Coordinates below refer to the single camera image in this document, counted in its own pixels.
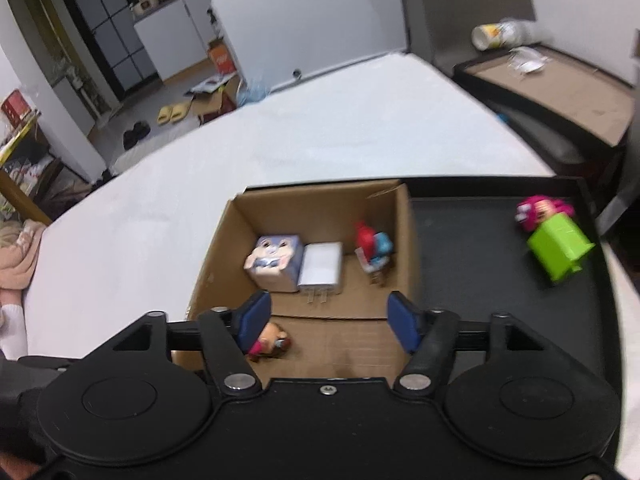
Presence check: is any brown-haired figurine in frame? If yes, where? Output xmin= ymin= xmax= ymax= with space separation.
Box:
xmin=246 ymin=320 xmax=292 ymax=361

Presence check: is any red figurine keychain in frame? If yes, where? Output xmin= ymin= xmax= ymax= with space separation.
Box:
xmin=354 ymin=222 xmax=396 ymax=287

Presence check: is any pink figure toy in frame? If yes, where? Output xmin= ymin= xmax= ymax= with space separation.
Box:
xmin=515 ymin=195 xmax=576 ymax=233

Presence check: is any white face mask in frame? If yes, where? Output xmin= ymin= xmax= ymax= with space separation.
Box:
xmin=507 ymin=46 xmax=551 ymax=73

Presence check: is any green toy house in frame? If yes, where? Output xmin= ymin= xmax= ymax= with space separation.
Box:
xmin=527 ymin=214 xmax=597 ymax=283

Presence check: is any open brown cardboard box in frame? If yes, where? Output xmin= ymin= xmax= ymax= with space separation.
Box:
xmin=185 ymin=74 xmax=240 ymax=126

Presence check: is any red box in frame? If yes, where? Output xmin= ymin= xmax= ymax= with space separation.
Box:
xmin=0 ymin=89 xmax=31 ymax=123

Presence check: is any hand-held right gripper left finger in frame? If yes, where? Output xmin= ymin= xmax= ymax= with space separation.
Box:
xmin=112 ymin=291 xmax=273 ymax=397

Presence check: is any clear plastic bag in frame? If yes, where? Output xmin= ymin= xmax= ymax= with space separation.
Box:
xmin=235 ymin=80 xmax=271 ymax=106

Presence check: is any wooden shelf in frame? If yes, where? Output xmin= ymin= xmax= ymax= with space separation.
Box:
xmin=0 ymin=110 xmax=96 ymax=226

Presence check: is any white cloth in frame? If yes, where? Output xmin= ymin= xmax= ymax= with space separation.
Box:
xmin=0 ymin=302 xmax=28 ymax=361

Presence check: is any brown cardboard box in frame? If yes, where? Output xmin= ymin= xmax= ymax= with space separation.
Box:
xmin=170 ymin=179 xmax=418 ymax=381
xmin=185 ymin=74 xmax=240 ymax=126

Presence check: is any orange cardboard box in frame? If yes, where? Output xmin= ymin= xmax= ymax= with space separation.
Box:
xmin=207 ymin=40 xmax=236 ymax=76

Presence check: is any grey chair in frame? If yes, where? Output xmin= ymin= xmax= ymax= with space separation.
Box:
xmin=397 ymin=0 xmax=640 ymax=241

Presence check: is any black framed glass door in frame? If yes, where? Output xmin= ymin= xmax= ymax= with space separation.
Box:
xmin=52 ymin=0 xmax=161 ymax=101

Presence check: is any cube bunny toy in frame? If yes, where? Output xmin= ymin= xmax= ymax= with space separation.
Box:
xmin=244 ymin=234 xmax=305 ymax=295

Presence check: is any white kitchen cabinet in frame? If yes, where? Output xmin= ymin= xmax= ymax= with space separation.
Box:
xmin=132 ymin=0 xmax=226 ymax=83

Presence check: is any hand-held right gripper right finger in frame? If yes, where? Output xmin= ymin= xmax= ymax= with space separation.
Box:
xmin=387 ymin=291 xmax=543 ymax=396

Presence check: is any black tray with brown base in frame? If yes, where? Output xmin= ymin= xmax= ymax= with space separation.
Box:
xmin=452 ymin=42 xmax=638 ymax=148

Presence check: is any white charger plug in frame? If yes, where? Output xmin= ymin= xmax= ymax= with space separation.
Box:
xmin=298 ymin=241 xmax=345 ymax=307

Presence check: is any yellow white snack cup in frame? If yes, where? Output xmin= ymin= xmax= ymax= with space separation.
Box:
xmin=471 ymin=19 xmax=538 ymax=52

